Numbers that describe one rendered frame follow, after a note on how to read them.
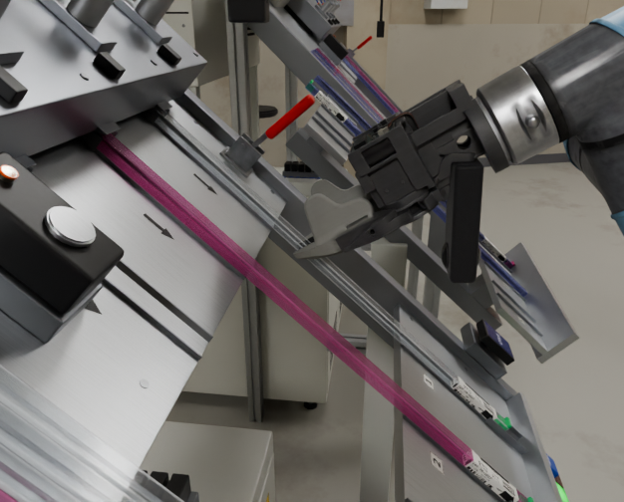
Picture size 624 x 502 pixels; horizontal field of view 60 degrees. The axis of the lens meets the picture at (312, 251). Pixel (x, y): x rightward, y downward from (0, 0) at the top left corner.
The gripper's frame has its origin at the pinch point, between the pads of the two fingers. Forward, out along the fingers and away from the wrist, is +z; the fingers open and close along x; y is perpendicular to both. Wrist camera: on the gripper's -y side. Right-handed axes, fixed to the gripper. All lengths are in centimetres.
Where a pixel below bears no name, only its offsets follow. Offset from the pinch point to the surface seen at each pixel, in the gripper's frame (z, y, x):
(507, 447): -7.1, -29.1, 2.2
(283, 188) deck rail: 1.6, 5.5, -8.2
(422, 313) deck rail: -4.5, -15.7, -8.1
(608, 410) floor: -20, -124, -101
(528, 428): -9.5, -31.1, -1.6
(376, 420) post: 20, -46, -34
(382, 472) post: 25, -58, -34
